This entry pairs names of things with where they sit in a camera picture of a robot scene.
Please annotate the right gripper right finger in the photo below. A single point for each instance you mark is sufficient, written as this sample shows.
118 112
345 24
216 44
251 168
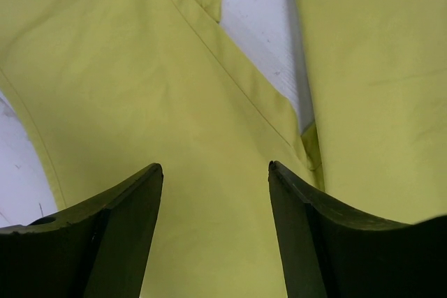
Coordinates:
330 249

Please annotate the yellow trousers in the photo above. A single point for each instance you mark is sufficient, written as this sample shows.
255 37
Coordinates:
106 87

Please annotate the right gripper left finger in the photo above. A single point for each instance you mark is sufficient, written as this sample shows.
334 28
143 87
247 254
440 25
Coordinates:
96 248

